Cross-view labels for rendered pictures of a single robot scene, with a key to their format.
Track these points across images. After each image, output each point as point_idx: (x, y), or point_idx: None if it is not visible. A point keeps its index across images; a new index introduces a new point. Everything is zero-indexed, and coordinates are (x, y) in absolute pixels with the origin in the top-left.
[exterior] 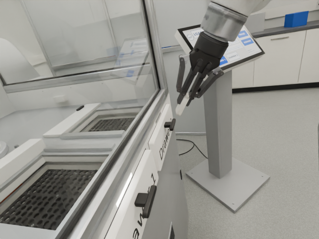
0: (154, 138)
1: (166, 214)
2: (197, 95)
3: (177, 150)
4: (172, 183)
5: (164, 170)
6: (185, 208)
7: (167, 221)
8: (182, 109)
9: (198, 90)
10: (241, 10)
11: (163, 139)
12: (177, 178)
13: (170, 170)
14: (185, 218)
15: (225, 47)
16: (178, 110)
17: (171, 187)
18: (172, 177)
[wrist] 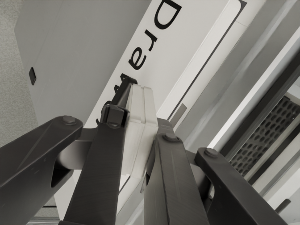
0: (221, 21)
1: None
2: (80, 130)
3: (39, 120)
4: (77, 27)
5: (123, 20)
6: (24, 28)
7: None
8: (136, 93)
9: (60, 176)
10: None
11: (147, 65)
12: (51, 56)
13: (87, 43)
14: (26, 14)
15: None
16: (153, 97)
17: (85, 14)
18: (75, 39)
